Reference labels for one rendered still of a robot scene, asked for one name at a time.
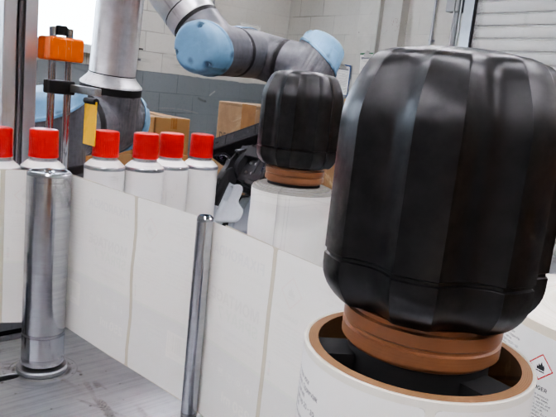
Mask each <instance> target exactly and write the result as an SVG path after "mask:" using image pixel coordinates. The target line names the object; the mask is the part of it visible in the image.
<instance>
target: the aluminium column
mask: <svg viewBox="0 0 556 417"><path fill-rule="evenodd" d="M38 14H39V0H22V86H21V111H20V131H19V150H18V165H20V164H21V163H22V162H24V161H25V160H27V159H29V156H28V149H29V129H30V128H31V127H35V113H36V64H37V39H38ZM17 33H18V0H0V126H5V127H11V128H12V129H13V140H12V154H13V157H12V160H14V154H15V136H16V116H17Z"/></svg>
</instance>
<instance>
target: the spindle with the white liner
mask: <svg viewBox="0 0 556 417"><path fill-rule="evenodd" d="M343 105H344V97H343V91H342V88H341V85H340V83H339V81H338V80H337V79H336V78H335V77H333V76H330V75H327V74H321V73H317V72H310V71H302V70H279V71H276V72H274V73H273V74H272V75H271V77H270V78H269V79H268V81H267V82H266V85H265V87H264V89H263V92H262V96H261V112H260V121H259V129H258V138H257V143H258V144H257V146H256V153H257V155H258V157H259V159H260V160H261V161H262V162H263V163H266V164H267V165H266V173H265V177H266V179H261V180H257V181H254V182H253V183H252V190H251V202H250V210H249V216H248V223H247V235H250V236H252V237H255V238H257V239H259V240H261V241H263V242H266V243H268V244H270V245H272V246H273V247H277V248H279V249H281V250H283V251H285V252H288V253H290V254H293V255H295V256H298V257H301V258H303V259H305V260H307V261H310V262H313V263H314V264H316V265H318V266H321V267H323V260H324V251H325V250H327V247H326V246H325V241H326V234H327V226H328V214H329V207H330V200H331V193H332V190H331V189H330V188H329V187H326V186H324V185H322V183H323V182H324V170H323V169H325V170H329V169H330V168H332V167H333V166H334V164H335V160H336V153H337V145H338V133H339V126H340V120H341V116H342V110H343Z"/></svg>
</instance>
